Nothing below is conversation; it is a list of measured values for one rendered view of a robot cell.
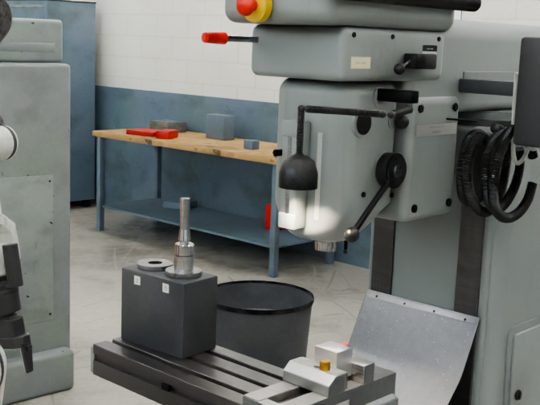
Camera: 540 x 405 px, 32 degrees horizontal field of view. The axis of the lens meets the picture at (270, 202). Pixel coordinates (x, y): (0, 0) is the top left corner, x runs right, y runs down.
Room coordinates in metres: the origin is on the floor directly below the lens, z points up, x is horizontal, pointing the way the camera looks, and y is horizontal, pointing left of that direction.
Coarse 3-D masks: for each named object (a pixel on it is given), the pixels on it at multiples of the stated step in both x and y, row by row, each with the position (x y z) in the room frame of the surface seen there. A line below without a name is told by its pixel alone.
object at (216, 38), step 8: (208, 32) 1.74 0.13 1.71; (216, 32) 1.75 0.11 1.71; (224, 32) 1.77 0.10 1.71; (208, 40) 1.73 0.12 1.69; (216, 40) 1.75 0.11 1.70; (224, 40) 1.76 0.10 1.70; (232, 40) 1.78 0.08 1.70; (240, 40) 1.80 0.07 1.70; (248, 40) 1.82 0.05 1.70; (256, 40) 1.83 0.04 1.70
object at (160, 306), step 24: (144, 264) 2.24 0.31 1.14; (168, 264) 2.25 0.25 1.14; (144, 288) 2.21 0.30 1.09; (168, 288) 2.15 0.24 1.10; (192, 288) 2.14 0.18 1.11; (216, 288) 2.21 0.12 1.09; (144, 312) 2.20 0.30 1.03; (168, 312) 2.15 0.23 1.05; (192, 312) 2.14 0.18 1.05; (216, 312) 2.21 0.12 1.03; (144, 336) 2.20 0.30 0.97; (168, 336) 2.15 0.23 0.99; (192, 336) 2.15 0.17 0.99
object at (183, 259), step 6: (174, 252) 2.20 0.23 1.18; (180, 252) 2.18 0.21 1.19; (186, 252) 2.18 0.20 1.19; (192, 252) 2.19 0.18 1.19; (174, 258) 2.20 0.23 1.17; (180, 258) 2.18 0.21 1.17; (186, 258) 2.18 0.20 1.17; (192, 258) 2.20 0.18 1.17; (174, 264) 2.19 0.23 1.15; (180, 264) 2.18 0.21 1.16; (186, 264) 2.18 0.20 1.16; (192, 264) 2.20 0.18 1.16; (180, 270) 2.18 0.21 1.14; (186, 270) 2.18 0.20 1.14; (192, 270) 2.20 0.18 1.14
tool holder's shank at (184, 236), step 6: (180, 198) 2.20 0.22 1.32; (186, 198) 2.20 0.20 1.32; (180, 204) 2.20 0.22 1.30; (186, 204) 2.19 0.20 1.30; (180, 210) 2.20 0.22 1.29; (186, 210) 2.19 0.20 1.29; (180, 216) 2.20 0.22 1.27; (186, 216) 2.19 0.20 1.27; (180, 222) 2.20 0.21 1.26; (186, 222) 2.19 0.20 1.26; (180, 228) 2.20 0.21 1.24; (186, 228) 2.19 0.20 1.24; (180, 234) 2.19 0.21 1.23; (186, 234) 2.19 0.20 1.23; (180, 240) 2.20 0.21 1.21; (186, 240) 2.19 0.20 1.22
